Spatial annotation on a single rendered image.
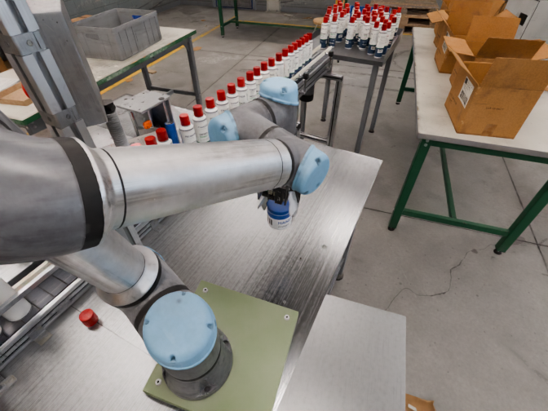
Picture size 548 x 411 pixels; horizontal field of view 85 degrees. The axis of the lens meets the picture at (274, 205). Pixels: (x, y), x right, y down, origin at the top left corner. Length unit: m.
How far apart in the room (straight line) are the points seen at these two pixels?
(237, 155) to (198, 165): 0.06
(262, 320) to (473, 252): 1.81
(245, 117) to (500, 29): 2.14
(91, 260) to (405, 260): 1.87
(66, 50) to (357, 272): 1.74
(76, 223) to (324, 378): 0.64
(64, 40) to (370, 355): 0.87
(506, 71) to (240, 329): 1.51
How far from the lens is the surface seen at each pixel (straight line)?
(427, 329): 1.91
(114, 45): 2.73
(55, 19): 0.64
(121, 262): 0.54
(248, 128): 0.52
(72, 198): 0.26
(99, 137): 1.56
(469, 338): 1.98
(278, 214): 0.79
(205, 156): 0.33
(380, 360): 0.83
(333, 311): 0.85
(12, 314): 0.96
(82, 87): 0.67
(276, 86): 0.59
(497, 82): 1.76
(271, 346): 0.77
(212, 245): 0.98
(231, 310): 0.80
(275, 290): 0.86
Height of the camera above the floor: 1.58
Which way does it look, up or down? 44 degrees down
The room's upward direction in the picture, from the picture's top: straight up
